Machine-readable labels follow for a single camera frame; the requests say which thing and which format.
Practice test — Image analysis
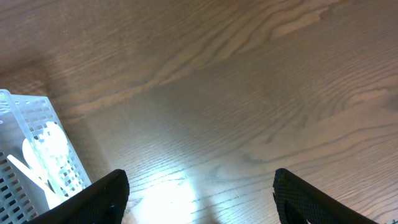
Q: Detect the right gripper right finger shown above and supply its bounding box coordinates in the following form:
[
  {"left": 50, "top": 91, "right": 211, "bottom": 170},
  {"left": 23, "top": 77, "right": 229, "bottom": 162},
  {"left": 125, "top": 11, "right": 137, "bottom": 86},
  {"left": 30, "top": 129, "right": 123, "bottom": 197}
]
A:
[{"left": 273, "top": 168, "right": 374, "bottom": 224}]

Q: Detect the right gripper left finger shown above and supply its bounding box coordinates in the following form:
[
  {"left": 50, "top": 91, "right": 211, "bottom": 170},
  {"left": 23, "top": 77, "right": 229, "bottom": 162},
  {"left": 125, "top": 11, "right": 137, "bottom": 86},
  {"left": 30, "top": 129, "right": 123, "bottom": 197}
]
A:
[{"left": 27, "top": 169, "right": 129, "bottom": 224}]

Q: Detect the clear plastic basket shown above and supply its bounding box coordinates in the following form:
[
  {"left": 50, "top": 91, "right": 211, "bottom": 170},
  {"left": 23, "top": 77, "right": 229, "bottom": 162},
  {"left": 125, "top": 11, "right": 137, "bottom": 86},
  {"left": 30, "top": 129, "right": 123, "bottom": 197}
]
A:
[{"left": 1, "top": 89, "right": 91, "bottom": 224}]

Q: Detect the white plastic spoon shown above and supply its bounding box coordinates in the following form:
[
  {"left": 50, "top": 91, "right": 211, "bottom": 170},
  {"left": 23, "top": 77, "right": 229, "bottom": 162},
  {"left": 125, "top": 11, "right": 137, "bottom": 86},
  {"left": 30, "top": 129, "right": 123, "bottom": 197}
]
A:
[
  {"left": 22, "top": 139, "right": 48, "bottom": 184},
  {"left": 7, "top": 154, "right": 62, "bottom": 209},
  {"left": 37, "top": 121, "right": 69, "bottom": 175}
]

